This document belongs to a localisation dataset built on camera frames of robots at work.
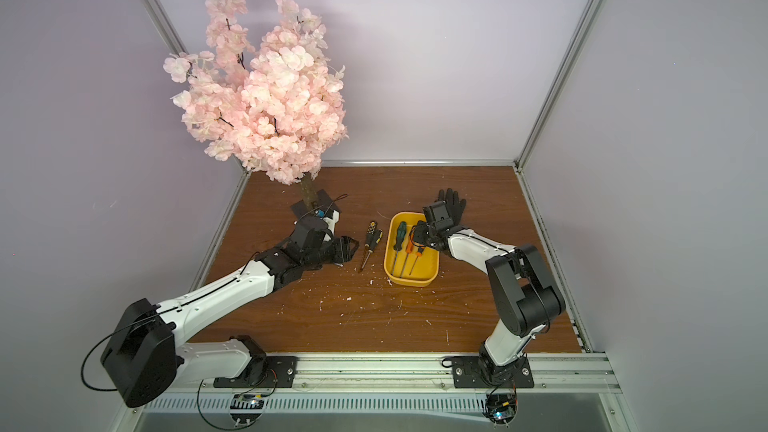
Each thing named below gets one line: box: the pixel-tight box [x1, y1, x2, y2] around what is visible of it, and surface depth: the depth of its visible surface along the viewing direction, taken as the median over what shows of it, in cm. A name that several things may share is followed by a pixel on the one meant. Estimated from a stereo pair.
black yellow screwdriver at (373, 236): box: [360, 221, 383, 270], surface depth 99 cm
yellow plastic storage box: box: [383, 211, 440, 287], surface depth 94 cm
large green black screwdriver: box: [390, 221, 407, 275], surface depth 99 cm
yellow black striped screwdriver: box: [364, 220, 377, 248], surface depth 99 cm
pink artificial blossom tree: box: [163, 0, 349, 210], surface depth 62 cm
